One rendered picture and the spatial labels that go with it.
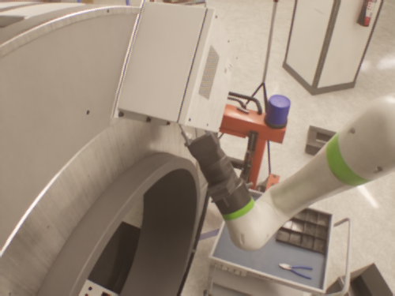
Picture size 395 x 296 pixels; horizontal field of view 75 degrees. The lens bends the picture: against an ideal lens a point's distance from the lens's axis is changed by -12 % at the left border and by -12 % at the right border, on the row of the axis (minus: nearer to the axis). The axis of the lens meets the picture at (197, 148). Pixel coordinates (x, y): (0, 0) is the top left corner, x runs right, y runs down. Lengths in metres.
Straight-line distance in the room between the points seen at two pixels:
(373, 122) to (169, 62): 0.32
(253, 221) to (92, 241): 0.42
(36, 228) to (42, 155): 0.10
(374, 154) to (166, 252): 0.88
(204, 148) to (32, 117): 0.45
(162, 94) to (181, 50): 0.07
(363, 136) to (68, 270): 0.49
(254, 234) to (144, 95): 0.45
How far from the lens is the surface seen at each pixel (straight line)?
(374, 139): 0.49
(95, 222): 0.47
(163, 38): 0.46
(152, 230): 1.16
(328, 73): 3.69
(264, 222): 0.76
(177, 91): 0.43
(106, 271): 1.42
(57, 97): 0.37
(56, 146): 0.39
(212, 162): 0.70
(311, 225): 1.59
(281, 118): 1.51
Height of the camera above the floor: 1.95
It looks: 45 degrees down
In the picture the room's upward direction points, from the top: straight up
